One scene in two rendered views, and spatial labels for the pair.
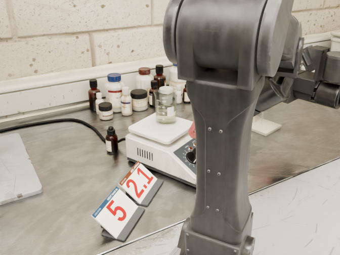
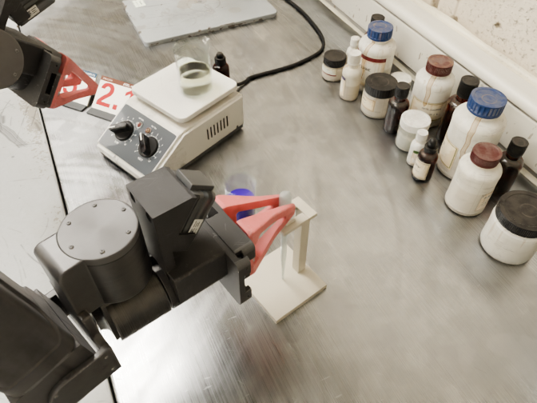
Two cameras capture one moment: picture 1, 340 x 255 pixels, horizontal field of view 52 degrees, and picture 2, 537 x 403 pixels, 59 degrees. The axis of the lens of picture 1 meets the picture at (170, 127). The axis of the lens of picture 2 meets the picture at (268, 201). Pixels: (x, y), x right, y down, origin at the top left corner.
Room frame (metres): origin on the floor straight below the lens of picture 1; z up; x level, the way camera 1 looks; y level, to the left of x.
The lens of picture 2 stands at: (0.91, -0.58, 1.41)
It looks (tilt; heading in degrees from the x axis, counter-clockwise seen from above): 48 degrees down; 95
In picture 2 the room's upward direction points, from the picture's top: straight up
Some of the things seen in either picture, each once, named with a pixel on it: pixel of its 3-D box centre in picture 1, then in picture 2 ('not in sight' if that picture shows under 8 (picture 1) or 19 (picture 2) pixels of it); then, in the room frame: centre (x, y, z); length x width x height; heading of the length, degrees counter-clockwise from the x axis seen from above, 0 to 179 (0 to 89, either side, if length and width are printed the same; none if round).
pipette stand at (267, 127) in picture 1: (264, 106); (282, 253); (0.90, -0.26, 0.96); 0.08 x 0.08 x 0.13; 43
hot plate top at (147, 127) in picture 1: (162, 126); (184, 87); (0.73, 0.02, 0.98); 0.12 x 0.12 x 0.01; 54
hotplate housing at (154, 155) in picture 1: (171, 146); (176, 118); (0.72, 0.00, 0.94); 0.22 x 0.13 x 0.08; 54
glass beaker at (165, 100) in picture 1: (164, 107); (195, 67); (0.76, 0.01, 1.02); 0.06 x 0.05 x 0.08; 55
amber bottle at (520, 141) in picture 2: not in sight; (507, 165); (1.21, -0.07, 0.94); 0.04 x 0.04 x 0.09
